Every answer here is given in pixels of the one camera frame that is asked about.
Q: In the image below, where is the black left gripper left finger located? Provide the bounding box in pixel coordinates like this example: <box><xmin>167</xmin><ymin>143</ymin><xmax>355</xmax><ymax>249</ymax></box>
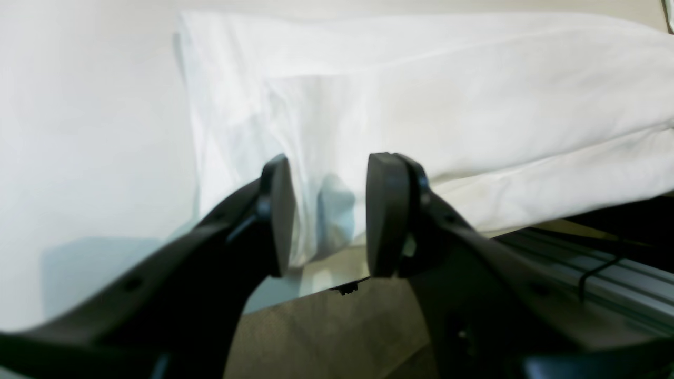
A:
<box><xmin>1</xmin><ymin>154</ymin><xmax>293</xmax><ymax>378</ymax></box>

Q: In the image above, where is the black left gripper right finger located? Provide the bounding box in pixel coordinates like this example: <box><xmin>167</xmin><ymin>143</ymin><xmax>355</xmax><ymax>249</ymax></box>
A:
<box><xmin>366</xmin><ymin>153</ymin><xmax>672</xmax><ymax>378</ymax></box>

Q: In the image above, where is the white graphic t-shirt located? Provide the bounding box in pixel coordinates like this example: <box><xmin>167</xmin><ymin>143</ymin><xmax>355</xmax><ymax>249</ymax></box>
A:
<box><xmin>177</xmin><ymin>11</ymin><xmax>673</xmax><ymax>266</ymax></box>

